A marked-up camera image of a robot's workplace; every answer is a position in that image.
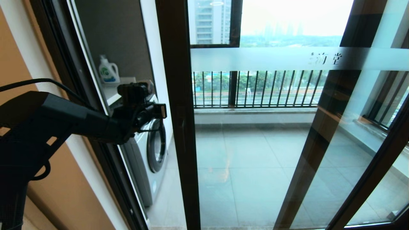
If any brown-framed sliding glass door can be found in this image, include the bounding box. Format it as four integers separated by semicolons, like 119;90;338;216
155;0;409;230

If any brown-framed fixed glass door panel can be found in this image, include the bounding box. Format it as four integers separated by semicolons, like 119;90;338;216
274;0;409;230

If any dark window frame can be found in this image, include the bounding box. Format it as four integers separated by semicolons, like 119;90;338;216
189;0;243;109

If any white wall shelf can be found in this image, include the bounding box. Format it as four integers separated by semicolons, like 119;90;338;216
102;77;137;106

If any black balcony railing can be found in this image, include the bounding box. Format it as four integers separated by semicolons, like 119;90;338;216
192;70;323;109

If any dark outer door frame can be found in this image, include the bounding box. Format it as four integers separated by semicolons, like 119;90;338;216
29;0;151;230

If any white front-load washing machine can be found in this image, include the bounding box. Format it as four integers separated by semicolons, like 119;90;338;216
109;94;168;208

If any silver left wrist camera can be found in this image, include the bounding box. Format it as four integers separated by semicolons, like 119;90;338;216
117;80;154;104

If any white laundry detergent bottle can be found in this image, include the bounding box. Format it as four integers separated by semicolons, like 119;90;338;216
98;55;121;84

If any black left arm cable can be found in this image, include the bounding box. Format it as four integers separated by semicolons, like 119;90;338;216
0;78;162;133

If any grey stone window sill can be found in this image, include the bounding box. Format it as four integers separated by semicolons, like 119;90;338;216
193;108;318;116

